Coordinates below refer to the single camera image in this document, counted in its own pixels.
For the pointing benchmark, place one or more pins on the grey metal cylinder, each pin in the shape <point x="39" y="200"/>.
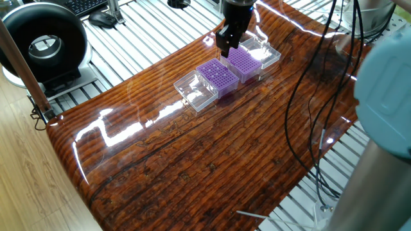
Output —
<point x="375" y="13"/>

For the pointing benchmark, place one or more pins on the brown frame post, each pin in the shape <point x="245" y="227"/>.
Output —
<point x="22" y="67"/>

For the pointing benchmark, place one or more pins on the metal connector blue rings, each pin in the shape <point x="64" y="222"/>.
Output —
<point x="327" y="208"/>

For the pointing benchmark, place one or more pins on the purple tip holder clear lid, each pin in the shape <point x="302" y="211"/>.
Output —
<point x="245" y="64"/>
<point x="224" y="81"/>

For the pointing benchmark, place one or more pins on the black round disc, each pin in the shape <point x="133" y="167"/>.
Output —
<point x="178" y="3"/>

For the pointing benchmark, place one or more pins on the small aluminium bracket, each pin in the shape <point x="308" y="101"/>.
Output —
<point x="114" y="11"/>

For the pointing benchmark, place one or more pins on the black computer keyboard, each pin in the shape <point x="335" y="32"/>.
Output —
<point x="83" y="5"/>

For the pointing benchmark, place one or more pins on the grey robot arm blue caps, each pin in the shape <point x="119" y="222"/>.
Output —
<point x="385" y="90"/>

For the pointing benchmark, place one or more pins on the glossy wood grain sheet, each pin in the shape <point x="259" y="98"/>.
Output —
<point x="192" y="160"/>

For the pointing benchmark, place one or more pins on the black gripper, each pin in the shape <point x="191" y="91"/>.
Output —
<point x="237" y="14"/>

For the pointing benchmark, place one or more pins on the black computer mouse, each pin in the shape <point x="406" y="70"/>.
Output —
<point x="102" y="19"/>

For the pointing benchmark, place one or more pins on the perforated metal plate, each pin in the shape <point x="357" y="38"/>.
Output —
<point x="398" y="24"/>

